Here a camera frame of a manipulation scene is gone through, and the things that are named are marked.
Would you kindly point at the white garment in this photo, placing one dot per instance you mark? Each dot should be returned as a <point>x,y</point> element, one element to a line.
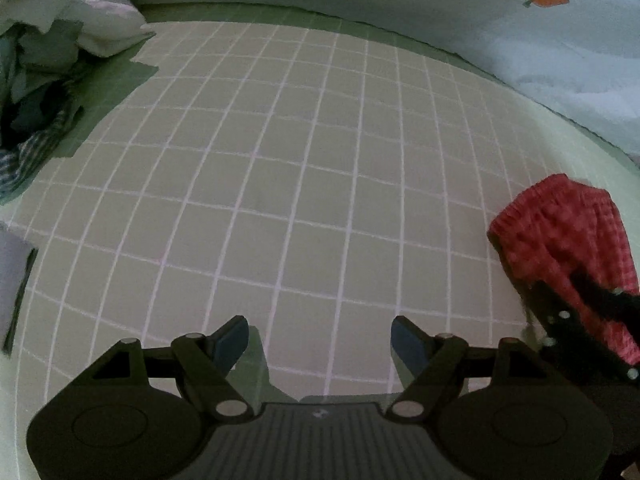
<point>100,15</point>

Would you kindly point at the light blue carrot print blanket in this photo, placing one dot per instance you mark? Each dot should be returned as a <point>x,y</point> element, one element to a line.
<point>550,50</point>

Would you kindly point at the grey-green garment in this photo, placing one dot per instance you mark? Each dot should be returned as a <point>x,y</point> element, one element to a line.
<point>45,60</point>

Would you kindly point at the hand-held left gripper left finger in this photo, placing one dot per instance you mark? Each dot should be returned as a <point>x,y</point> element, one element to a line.
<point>232,342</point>

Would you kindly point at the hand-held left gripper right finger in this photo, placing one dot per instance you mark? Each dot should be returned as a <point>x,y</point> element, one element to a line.
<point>407,342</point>

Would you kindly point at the red checked cloth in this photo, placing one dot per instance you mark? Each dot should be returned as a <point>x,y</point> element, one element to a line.
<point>560,225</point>

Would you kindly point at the grey folded pants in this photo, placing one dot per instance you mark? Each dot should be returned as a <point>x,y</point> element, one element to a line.
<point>12,285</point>

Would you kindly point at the blue gingham shirt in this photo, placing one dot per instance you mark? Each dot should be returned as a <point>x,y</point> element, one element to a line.
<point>35,147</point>

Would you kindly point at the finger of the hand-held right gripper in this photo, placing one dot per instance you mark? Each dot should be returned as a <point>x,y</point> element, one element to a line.
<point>555,320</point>
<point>607,300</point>

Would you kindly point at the green checked bed sheet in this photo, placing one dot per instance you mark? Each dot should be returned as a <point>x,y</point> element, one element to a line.
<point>300,185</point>

